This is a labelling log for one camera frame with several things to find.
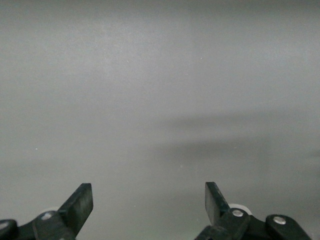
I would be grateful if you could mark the grey table mat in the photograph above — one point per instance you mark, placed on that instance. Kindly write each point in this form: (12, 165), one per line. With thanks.
(160, 100)

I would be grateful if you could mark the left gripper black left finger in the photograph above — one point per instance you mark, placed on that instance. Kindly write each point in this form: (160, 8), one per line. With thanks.
(77, 207)

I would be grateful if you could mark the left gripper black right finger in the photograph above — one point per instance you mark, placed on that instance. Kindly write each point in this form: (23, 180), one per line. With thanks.
(215, 205)

